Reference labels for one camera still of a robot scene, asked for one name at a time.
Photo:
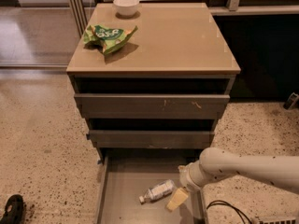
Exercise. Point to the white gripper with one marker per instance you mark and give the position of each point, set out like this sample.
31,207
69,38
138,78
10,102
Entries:
187,178

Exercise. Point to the clear plastic bottle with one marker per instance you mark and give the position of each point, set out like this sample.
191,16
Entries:
157,192

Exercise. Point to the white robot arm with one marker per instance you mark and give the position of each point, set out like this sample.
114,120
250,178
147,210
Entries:
215,164

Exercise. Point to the open bottom grey drawer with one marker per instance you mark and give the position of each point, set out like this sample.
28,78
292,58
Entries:
125,179

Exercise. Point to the middle grey drawer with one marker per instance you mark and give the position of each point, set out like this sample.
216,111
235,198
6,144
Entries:
151,139

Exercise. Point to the grey drawer cabinet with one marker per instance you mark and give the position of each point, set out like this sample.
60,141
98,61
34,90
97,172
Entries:
177,49

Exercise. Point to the top grey drawer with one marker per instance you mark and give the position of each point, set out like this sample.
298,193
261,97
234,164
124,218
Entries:
145,106

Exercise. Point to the floor vent grille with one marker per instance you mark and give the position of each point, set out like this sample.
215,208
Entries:
275,220

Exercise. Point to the small grey floor object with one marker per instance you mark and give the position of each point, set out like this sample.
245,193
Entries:
291,101

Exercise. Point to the black shoe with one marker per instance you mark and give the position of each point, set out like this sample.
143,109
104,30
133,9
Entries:
13,210

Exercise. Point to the green chip bag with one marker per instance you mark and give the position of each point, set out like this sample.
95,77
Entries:
109,39

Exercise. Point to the white ceramic bowl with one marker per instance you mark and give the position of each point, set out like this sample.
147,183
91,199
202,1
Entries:
126,8

